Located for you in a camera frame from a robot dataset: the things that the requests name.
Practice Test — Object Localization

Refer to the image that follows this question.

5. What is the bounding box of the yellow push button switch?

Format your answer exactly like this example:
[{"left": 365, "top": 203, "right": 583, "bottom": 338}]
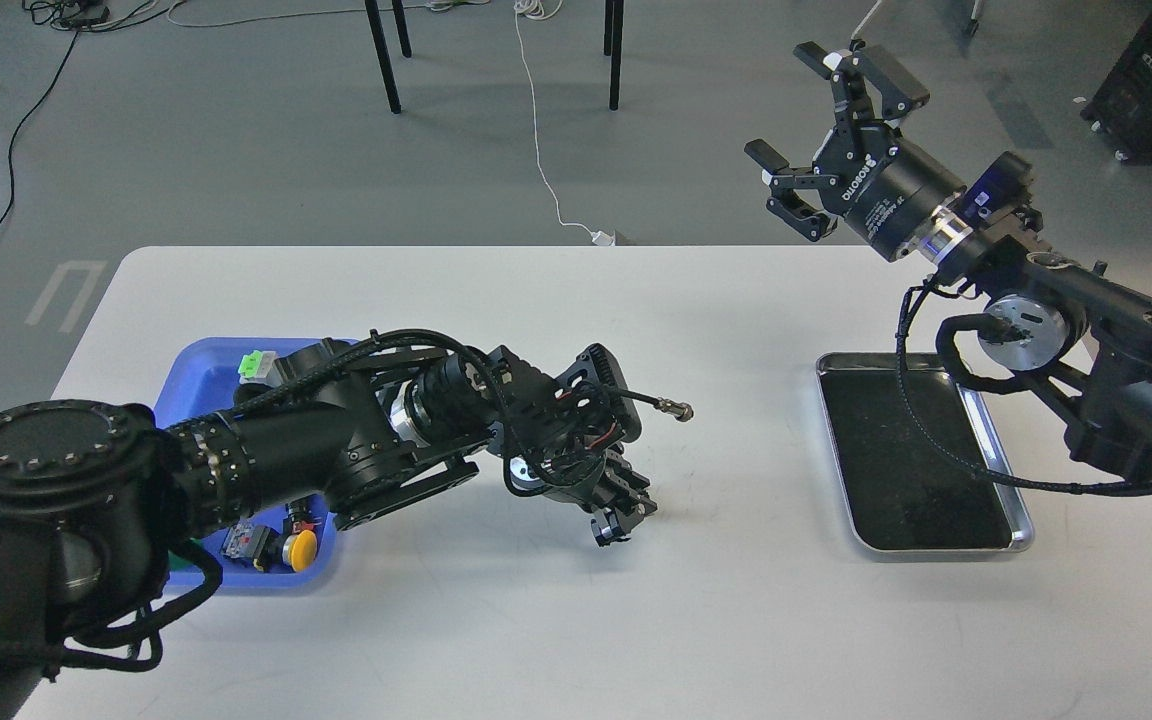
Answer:
[{"left": 251, "top": 525, "right": 319, "bottom": 573}]

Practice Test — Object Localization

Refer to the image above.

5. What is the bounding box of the black table leg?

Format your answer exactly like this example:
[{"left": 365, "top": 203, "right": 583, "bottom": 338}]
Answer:
[
  {"left": 364, "top": 0, "right": 414, "bottom": 115},
  {"left": 602, "top": 0, "right": 626, "bottom": 111}
]

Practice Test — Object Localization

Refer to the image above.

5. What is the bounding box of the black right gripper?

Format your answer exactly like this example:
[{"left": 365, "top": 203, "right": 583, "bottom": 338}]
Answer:
[{"left": 744, "top": 41, "right": 967, "bottom": 262}]

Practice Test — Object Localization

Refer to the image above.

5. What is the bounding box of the white cable on floor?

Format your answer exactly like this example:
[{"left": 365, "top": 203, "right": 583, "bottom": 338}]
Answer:
[{"left": 513, "top": 0, "right": 617, "bottom": 245}]

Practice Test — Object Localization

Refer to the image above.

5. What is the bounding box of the white chair base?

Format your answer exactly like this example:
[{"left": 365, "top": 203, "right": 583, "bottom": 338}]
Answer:
[{"left": 847, "top": 1, "right": 984, "bottom": 47}]

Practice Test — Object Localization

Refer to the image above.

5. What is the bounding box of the silver metal tray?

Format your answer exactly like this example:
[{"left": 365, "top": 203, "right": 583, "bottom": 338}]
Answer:
[{"left": 814, "top": 353, "right": 1036, "bottom": 561}]

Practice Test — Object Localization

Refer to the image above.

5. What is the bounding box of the black table leg right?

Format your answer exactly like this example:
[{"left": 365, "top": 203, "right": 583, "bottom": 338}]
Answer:
[{"left": 602, "top": 0, "right": 626, "bottom": 111}]

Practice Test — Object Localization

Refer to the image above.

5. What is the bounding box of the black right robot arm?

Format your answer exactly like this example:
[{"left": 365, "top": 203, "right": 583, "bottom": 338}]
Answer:
[{"left": 744, "top": 38, "right": 1152, "bottom": 497}]

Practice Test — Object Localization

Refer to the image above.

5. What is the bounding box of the black table leg left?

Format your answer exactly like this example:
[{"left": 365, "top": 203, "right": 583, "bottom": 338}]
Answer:
[{"left": 364, "top": 0, "right": 414, "bottom": 115}]

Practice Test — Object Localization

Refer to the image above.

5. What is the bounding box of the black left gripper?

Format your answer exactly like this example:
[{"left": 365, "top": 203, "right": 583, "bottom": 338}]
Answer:
[{"left": 506, "top": 445, "right": 658, "bottom": 547}]

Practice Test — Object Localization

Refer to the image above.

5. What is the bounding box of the light green push button switch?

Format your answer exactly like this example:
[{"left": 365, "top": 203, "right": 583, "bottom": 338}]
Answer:
[{"left": 237, "top": 350, "right": 279, "bottom": 386}]

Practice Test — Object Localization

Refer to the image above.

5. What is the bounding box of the black push button switch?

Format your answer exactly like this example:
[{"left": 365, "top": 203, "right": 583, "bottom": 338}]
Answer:
[{"left": 283, "top": 497, "right": 321, "bottom": 535}]

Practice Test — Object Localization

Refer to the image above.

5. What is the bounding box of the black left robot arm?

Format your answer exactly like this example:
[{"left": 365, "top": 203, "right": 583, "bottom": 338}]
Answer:
[{"left": 0, "top": 329, "right": 694, "bottom": 719}]

